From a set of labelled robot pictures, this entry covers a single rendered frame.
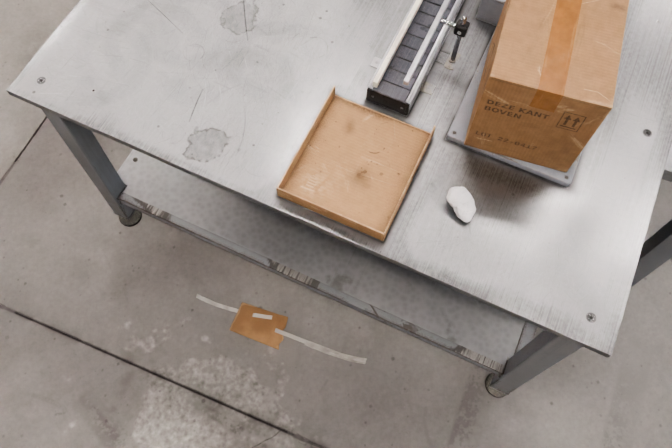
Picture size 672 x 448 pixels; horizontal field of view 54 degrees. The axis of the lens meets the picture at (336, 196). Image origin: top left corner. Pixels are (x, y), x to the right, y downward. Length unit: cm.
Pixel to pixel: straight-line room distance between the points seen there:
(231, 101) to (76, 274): 105
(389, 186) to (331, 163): 14
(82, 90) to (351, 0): 72
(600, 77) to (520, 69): 16
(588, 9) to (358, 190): 61
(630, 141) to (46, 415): 187
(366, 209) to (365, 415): 90
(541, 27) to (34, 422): 186
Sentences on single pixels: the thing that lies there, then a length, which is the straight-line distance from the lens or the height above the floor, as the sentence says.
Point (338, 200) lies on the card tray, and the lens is 149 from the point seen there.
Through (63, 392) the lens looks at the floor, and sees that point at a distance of 236.
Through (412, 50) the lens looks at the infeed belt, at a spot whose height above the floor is 88.
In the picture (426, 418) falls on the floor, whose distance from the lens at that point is 223.
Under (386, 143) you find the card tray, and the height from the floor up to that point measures 83.
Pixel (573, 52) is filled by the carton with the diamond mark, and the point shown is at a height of 112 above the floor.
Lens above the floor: 219
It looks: 65 degrees down
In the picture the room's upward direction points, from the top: 2 degrees clockwise
